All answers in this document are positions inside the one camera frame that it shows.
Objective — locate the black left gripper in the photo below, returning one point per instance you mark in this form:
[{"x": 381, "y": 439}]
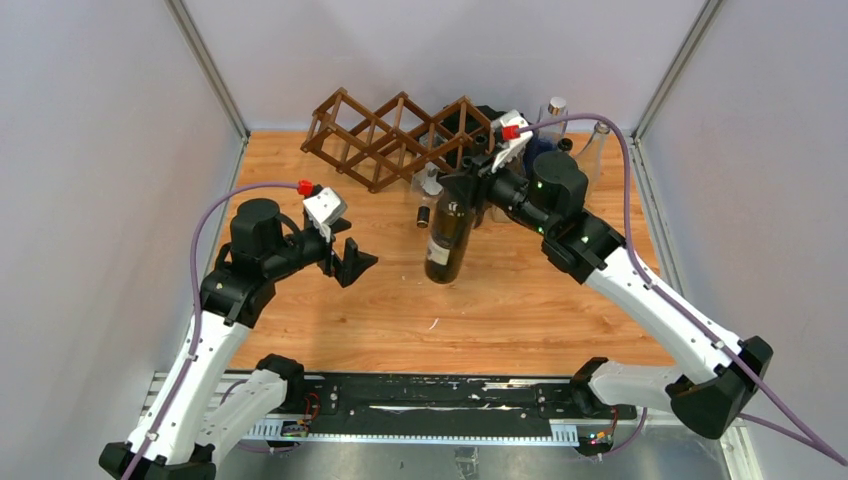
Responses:
[{"x": 353, "y": 262}]

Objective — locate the green bottle silver neck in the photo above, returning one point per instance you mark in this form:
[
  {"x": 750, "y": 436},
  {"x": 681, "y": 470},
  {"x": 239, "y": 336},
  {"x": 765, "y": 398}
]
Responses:
[{"x": 564, "y": 144}]

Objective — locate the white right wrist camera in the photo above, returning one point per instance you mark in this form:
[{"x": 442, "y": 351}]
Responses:
[{"x": 510, "y": 140}]

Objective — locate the clear bottle black cap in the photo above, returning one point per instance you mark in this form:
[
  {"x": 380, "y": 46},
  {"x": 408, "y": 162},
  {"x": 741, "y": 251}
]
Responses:
[{"x": 424, "y": 185}]

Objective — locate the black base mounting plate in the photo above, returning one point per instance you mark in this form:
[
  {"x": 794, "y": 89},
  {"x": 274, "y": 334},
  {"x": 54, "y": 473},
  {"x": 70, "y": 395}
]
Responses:
[{"x": 393, "y": 407}]

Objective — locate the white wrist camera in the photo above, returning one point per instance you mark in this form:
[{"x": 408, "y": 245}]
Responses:
[
  {"x": 510, "y": 140},
  {"x": 322, "y": 210}
]

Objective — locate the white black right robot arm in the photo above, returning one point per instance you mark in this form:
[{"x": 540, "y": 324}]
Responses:
[{"x": 715, "y": 372}]

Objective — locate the dark bottle slot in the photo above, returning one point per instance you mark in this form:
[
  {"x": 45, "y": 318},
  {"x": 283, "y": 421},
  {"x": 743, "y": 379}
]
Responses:
[{"x": 479, "y": 145}]

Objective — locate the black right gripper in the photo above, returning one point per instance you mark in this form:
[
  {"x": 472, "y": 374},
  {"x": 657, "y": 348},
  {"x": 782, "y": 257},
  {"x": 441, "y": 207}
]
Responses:
[{"x": 475, "y": 183}]

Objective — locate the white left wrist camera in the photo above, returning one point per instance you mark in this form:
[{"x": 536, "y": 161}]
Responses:
[{"x": 322, "y": 210}]

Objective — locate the brown wooden wine rack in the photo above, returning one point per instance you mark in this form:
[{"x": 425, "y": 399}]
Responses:
[{"x": 378, "y": 147}]

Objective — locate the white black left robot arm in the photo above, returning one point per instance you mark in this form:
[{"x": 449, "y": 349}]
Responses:
[{"x": 225, "y": 311}]

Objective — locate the dark green wine bottle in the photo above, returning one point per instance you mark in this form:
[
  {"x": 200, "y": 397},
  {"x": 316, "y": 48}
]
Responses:
[{"x": 449, "y": 233}]

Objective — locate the clear glass bottle dark label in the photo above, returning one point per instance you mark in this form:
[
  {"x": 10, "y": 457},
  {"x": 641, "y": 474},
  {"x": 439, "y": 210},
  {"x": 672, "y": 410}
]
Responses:
[{"x": 589, "y": 159}]

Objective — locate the black cloth behind rack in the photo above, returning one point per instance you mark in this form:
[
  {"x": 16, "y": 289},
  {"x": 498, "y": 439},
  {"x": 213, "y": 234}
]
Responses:
[{"x": 472, "y": 123}]

